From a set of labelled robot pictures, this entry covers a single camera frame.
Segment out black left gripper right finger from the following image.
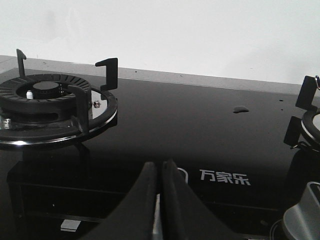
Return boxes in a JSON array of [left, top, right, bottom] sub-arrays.
[[161, 160, 240, 240]]

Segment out gas burner with grate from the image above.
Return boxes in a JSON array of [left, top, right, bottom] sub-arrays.
[[283, 75, 320, 153], [0, 50, 118, 150]]

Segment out black glass gas stove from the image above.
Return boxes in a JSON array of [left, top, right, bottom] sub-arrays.
[[0, 79, 320, 240]]

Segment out right gas burner with grate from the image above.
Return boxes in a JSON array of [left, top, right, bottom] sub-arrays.
[[283, 75, 320, 153]]

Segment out grey stove control knob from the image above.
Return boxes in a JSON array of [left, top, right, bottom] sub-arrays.
[[283, 181, 320, 240]]

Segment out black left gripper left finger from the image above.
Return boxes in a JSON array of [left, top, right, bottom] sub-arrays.
[[81, 162, 157, 240]]

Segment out left gas burner with grate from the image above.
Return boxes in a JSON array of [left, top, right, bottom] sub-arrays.
[[0, 50, 118, 150]]

